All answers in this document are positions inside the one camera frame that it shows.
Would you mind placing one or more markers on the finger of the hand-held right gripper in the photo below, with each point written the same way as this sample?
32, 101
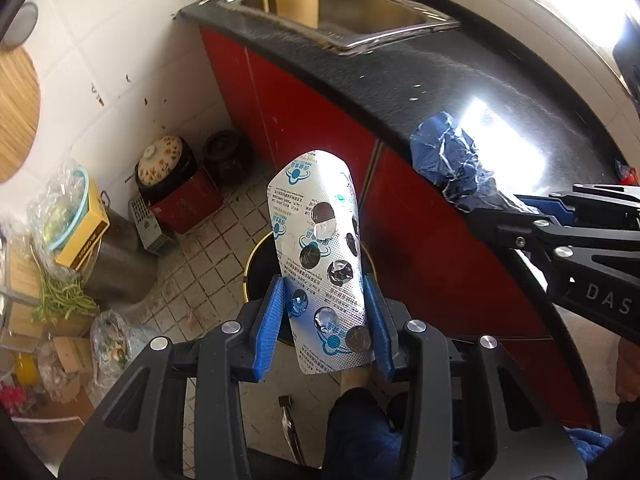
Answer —
510, 230
545, 204

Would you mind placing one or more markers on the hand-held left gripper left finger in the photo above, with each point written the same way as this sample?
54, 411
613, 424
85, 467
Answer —
267, 330

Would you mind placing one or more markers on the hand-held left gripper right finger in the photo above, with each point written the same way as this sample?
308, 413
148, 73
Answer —
377, 330

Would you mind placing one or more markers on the black bin with gold rim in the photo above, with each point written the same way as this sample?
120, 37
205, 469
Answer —
262, 280

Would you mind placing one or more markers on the silver pill blister pack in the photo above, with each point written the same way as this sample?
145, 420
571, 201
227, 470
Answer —
320, 260

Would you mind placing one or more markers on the blue plastic wrapper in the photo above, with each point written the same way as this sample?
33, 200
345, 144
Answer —
450, 160

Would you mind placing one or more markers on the person's right hand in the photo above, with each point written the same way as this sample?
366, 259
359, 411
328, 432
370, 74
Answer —
631, 375

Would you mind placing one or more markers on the metal tool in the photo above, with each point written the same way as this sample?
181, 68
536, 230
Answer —
291, 425

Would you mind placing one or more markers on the person's left leg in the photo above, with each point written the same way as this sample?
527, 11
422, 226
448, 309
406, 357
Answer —
360, 435

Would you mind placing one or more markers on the person's leg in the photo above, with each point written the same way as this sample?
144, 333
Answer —
590, 445
360, 435

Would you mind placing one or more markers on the red box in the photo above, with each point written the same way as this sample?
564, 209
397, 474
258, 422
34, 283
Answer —
190, 205

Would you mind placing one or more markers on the grey plastic basket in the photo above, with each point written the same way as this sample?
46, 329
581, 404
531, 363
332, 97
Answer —
150, 230

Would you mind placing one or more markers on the plastic bag of vegetable scraps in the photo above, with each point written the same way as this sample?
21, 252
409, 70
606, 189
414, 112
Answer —
112, 340

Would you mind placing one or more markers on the large metal pot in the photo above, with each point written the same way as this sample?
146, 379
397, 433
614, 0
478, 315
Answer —
120, 270

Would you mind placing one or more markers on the person's right leg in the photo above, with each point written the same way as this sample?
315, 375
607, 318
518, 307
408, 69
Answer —
590, 445

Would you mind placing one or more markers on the dark brown jar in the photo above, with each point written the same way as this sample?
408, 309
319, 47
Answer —
225, 155

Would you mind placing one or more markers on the brown cardboard box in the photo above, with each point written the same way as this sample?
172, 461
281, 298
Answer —
70, 360

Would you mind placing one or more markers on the clay pot with floral lid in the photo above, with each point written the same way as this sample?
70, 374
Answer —
160, 160

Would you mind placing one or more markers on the yellow cardboard box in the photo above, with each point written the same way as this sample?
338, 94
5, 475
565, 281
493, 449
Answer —
85, 230

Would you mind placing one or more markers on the bunch of green beans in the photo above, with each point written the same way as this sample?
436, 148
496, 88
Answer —
60, 295

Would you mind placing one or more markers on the red kitchen cabinet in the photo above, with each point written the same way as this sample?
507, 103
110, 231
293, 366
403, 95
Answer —
310, 110

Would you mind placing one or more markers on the green plastic basin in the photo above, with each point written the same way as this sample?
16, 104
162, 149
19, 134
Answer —
80, 177

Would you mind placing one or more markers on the orange bottle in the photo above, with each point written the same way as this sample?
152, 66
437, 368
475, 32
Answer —
25, 370

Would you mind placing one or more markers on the steel kitchen sink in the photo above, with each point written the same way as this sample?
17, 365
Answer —
360, 5

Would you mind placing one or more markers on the yellow plastic pitcher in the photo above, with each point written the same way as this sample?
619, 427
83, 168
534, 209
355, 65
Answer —
297, 0

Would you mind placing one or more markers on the round wooden board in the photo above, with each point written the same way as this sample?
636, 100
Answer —
17, 115

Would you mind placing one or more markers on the grey round wall fixture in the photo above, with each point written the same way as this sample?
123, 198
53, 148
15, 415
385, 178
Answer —
20, 25

